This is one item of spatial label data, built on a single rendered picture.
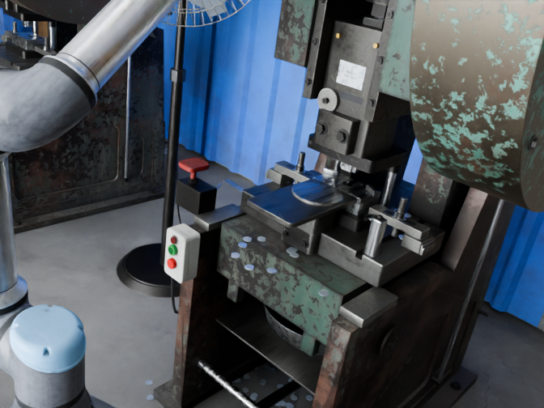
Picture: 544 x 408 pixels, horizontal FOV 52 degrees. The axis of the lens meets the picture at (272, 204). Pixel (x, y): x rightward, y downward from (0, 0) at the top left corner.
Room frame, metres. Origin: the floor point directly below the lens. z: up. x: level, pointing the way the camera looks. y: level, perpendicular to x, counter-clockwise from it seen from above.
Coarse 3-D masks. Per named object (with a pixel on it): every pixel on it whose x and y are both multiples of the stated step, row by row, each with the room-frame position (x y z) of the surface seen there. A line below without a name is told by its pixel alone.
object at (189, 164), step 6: (180, 162) 1.34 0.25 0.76; (186, 162) 1.34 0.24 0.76; (192, 162) 1.35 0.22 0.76; (198, 162) 1.35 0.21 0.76; (204, 162) 1.36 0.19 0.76; (186, 168) 1.32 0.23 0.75; (192, 168) 1.31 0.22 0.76; (198, 168) 1.32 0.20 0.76; (204, 168) 1.34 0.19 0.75; (192, 174) 1.34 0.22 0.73
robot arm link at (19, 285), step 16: (0, 160) 0.78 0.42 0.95; (0, 176) 0.78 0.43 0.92; (0, 192) 0.77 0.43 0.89; (0, 208) 0.77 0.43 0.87; (0, 224) 0.77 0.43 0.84; (0, 240) 0.77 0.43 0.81; (0, 256) 0.77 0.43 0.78; (0, 272) 0.76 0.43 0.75; (16, 272) 0.80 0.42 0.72; (0, 288) 0.76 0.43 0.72; (16, 288) 0.79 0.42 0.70; (0, 304) 0.75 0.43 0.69; (16, 304) 0.77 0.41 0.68; (0, 320) 0.75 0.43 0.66
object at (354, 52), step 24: (336, 24) 1.29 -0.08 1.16; (360, 24) 1.28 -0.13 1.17; (336, 48) 1.29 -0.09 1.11; (360, 48) 1.25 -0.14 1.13; (336, 72) 1.28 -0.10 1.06; (360, 72) 1.24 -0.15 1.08; (336, 96) 1.26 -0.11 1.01; (360, 96) 1.23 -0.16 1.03; (336, 120) 1.23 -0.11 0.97; (360, 120) 1.22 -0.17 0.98; (384, 120) 1.25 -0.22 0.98; (336, 144) 1.22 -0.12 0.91; (360, 144) 1.21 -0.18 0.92; (384, 144) 1.27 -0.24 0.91
